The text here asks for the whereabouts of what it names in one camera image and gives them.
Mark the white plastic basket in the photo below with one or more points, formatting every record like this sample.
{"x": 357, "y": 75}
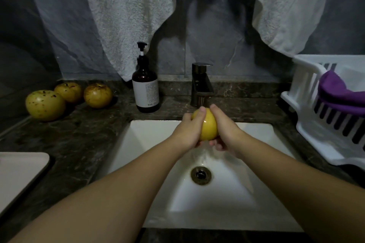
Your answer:
{"x": 302, "y": 93}

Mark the spotted yellow apple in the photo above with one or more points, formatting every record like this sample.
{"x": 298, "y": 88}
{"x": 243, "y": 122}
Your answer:
{"x": 210, "y": 126}

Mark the white sink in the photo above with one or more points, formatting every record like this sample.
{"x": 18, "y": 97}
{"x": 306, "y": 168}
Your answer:
{"x": 251, "y": 197}

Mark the person's right hand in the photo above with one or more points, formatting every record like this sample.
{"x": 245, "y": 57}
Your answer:
{"x": 229, "y": 132}

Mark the purple cloth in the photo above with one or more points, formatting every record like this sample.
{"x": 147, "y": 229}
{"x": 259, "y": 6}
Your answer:
{"x": 339, "y": 95}

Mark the black faucet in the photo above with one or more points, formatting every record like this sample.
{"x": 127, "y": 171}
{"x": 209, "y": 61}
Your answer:
{"x": 200, "y": 79}

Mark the metal sink drain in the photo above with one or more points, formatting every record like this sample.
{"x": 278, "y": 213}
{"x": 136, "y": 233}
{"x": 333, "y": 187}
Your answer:
{"x": 201, "y": 175}

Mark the dark soap pump bottle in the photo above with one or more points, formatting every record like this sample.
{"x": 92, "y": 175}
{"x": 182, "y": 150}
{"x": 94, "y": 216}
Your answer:
{"x": 146, "y": 86}

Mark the group of yellow apples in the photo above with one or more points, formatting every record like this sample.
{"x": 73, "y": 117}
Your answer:
{"x": 45, "y": 105}

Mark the person's right forearm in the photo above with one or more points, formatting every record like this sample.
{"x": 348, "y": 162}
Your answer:
{"x": 308, "y": 191}

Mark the person's left hand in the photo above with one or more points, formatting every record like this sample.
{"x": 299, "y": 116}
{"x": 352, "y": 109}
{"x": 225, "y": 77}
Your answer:
{"x": 187, "y": 133}

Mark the beige plastic tray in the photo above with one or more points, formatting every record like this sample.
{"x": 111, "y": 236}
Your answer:
{"x": 17, "y": 180}

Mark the person's left forearm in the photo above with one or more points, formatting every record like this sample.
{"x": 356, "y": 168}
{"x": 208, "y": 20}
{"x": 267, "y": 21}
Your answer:
{"x": 91, "y": 203}

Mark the white hanging towel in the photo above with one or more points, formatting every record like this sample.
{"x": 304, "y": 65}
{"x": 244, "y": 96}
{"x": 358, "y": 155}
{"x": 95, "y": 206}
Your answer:
{"x": 120, "y": 12}

